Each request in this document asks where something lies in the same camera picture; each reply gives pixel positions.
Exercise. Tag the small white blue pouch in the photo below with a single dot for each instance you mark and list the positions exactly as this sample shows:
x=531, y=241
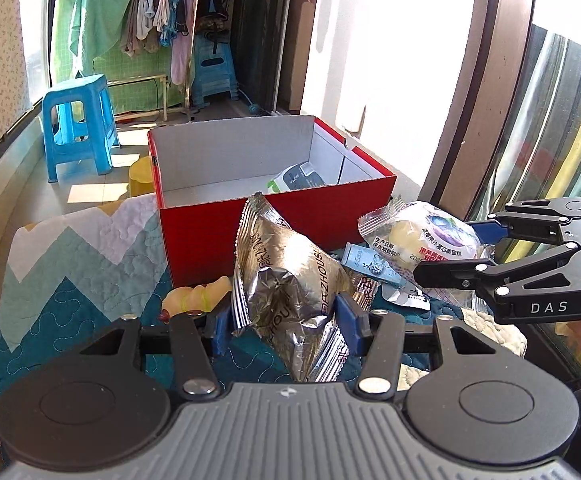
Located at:
x=410, y=300

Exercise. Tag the clear cake packet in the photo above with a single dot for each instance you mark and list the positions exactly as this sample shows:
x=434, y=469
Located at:
x=420, y=240

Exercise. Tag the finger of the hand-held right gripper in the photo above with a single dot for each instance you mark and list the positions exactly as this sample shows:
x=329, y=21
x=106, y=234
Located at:
x=450, y=272
x=491, y=231

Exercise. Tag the zigzag quilted blanket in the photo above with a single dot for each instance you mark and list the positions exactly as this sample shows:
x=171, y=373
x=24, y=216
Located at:
x=95, y=270

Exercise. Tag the red cardboard box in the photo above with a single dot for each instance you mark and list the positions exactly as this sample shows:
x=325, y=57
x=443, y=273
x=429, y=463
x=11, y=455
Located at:
x=195, y=235

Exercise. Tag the yellow rubber toy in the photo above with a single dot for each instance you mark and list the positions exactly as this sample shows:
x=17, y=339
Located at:
x=195, y=297

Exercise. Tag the brown window frame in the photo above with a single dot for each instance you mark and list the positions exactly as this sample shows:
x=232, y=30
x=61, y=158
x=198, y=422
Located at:
x=485, y=60

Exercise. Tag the hanging laundry bunch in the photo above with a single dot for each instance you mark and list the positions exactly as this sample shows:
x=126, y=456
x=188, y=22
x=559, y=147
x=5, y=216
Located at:
x=145, y=20

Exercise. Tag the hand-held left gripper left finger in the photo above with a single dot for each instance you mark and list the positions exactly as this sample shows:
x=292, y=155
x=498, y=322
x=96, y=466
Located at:
x=220, y=331

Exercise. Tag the blue plastic stool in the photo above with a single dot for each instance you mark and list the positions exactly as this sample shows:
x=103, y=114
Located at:
x=78, y=110

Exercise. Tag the green checked sheet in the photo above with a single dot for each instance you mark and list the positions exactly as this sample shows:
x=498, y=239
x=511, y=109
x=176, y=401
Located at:
x=135, y=80

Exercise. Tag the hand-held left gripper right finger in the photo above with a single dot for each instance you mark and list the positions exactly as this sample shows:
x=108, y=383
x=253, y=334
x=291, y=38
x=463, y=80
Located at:
x=350, y=321

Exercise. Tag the red striped snack packet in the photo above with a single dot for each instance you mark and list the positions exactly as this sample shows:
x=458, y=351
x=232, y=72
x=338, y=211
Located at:
x=368, y=290

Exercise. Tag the striped curtain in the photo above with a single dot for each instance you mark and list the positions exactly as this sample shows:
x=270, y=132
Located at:
x=560, y=125

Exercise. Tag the light blue small packet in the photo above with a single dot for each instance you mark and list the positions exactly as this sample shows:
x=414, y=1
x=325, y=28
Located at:
x=370, y=262

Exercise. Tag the gold drying rack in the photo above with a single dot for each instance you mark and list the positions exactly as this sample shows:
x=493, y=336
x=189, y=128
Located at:
x=188, y=60

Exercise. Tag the beige cabinet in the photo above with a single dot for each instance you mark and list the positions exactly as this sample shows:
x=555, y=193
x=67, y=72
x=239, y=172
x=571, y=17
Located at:
x=298, y=45

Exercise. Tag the yellow plastic stool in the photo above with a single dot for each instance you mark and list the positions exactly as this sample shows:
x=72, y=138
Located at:
x=140, y=175

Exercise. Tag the silver foil snack packet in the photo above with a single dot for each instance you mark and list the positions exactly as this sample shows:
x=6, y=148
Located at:
x=280, y=270

